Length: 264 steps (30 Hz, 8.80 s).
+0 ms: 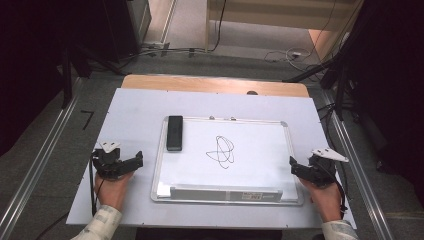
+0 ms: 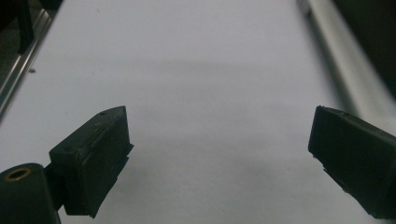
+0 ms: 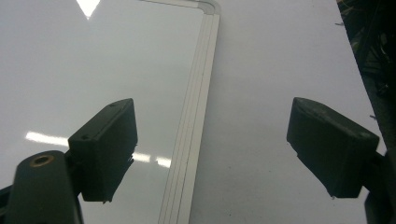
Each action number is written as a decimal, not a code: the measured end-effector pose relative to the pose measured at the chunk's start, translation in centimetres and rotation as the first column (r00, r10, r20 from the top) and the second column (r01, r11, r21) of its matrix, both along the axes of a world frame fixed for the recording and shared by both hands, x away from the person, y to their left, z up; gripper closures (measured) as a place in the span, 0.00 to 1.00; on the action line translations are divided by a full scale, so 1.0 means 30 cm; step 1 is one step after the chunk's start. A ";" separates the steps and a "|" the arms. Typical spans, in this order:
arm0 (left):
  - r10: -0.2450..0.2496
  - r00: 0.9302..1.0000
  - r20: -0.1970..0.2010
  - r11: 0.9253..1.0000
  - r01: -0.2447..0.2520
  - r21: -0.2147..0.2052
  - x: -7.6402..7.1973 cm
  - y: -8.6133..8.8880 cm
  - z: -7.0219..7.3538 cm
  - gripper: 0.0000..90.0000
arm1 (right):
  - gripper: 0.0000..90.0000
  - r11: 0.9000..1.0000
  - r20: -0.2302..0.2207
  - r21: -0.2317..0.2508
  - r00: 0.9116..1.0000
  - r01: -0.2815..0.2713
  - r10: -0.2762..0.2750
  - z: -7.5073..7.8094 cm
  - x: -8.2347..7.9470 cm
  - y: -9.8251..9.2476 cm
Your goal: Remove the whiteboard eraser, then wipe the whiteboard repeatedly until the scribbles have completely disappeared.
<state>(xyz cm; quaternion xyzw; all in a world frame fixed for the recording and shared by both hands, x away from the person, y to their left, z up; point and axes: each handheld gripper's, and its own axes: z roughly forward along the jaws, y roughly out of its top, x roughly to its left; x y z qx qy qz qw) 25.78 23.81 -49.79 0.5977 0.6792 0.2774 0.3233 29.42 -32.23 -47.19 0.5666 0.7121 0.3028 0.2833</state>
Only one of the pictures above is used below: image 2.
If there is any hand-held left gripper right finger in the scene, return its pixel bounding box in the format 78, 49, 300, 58
307, 105, 396, 220

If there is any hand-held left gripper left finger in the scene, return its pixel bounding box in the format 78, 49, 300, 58
49, 105, 134, 218

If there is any black metal stand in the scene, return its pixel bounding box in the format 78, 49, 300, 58
0, 0, 35, 55

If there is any aluminium floor rail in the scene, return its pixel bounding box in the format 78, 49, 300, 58
297, 0, 396, 138
0, 6, 60, 124

